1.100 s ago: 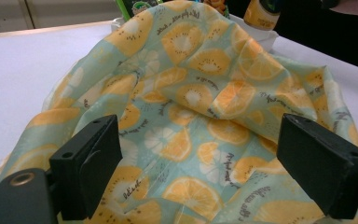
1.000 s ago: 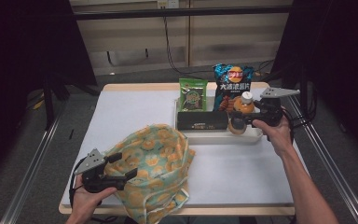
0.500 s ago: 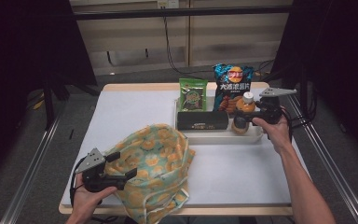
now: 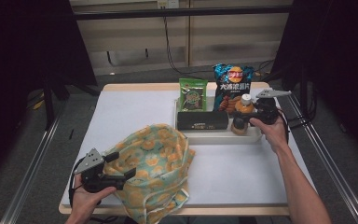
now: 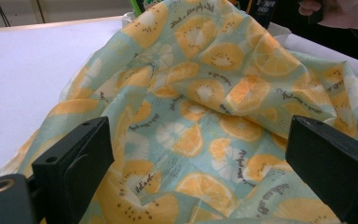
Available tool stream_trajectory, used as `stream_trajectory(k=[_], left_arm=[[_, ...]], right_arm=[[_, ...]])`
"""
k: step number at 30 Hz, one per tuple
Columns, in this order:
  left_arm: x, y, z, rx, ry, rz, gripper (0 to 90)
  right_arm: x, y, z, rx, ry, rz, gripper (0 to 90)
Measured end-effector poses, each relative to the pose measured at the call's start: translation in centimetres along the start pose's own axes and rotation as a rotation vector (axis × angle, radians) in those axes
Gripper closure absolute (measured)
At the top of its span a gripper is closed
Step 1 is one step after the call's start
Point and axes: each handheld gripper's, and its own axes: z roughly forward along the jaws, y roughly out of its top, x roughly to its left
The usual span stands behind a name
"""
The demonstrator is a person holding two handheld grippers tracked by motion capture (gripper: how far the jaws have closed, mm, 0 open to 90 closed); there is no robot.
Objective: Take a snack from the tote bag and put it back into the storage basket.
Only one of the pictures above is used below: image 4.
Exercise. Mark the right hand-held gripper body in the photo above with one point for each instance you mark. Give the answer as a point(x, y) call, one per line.
point(268, 110)

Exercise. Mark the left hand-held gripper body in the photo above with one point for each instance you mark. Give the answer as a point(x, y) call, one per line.
point(94, 179)

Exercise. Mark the orange juice bottle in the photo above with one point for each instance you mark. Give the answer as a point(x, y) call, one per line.
point(245, 106)

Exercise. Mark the orange-print cloth bag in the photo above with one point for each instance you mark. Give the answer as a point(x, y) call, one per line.
point(155, 186)

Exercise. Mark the blue potato chip bag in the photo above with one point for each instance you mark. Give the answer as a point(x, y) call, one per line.
point(231, 90)

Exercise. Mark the white plastic tray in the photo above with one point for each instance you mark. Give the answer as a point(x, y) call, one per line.
point(217, 138)

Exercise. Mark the black rectangular box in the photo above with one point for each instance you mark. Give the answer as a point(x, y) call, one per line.
point(202, 119)

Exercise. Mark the green snack packet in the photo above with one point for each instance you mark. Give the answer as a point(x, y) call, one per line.
point(192, 96)

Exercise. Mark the person's left hand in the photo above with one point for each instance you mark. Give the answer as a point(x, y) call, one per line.
point(87, 202)

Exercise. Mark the person's right hand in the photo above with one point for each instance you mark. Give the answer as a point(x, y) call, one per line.
point(273, 135)

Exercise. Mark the black metal stand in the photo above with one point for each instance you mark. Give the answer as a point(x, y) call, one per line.
point(304, 93)
point(48, 105)

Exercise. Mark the small black stick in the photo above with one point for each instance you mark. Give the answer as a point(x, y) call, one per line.
point(71, 134)

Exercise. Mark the person's lap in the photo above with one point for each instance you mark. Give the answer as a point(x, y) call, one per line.
point(199, 221)

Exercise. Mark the yellow floor tape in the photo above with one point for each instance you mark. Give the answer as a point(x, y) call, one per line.
point(38, 104)

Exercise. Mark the dark curtain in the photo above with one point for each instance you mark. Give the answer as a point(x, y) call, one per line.
point(338, 46)
point(12, 62)

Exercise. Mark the black horizontal bar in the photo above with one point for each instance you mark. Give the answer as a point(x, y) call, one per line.
point(180, 12)

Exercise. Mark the aluminium floor rail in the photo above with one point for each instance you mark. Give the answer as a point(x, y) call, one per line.
point(29, 177)
point(324, 155)

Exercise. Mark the white wall socket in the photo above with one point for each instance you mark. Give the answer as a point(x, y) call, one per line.
point(167, 3)

